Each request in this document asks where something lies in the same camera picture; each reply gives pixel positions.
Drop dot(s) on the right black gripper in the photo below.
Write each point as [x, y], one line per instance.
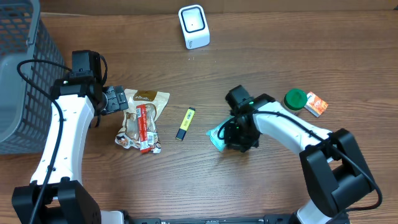
[236, 142]

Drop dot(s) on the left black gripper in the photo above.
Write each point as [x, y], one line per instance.
[116, 99]

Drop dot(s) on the teal tissue packet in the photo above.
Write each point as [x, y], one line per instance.
[215, 137]

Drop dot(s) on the red snack bar wrapper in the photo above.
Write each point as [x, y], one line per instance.
[142, 124]

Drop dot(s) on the brown cookie bag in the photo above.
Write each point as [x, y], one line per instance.
[138, 128]

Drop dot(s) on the yellow highlighter marker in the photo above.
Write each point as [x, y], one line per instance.
[185, 124]

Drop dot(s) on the green lid jar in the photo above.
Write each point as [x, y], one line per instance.
[294, 101]

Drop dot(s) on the orange snack packet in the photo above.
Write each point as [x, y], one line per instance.
[315, 104]

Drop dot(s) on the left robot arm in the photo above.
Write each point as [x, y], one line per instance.
[55, 193]

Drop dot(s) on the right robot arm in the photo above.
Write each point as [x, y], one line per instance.
[335, 171]

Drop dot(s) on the white barcode scanner stand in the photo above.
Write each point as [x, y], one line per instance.
[194, 26]

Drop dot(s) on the grey plastic mesh basket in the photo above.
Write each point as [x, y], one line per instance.
[27, 47]

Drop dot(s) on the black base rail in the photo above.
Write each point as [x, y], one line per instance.
[211, 221]

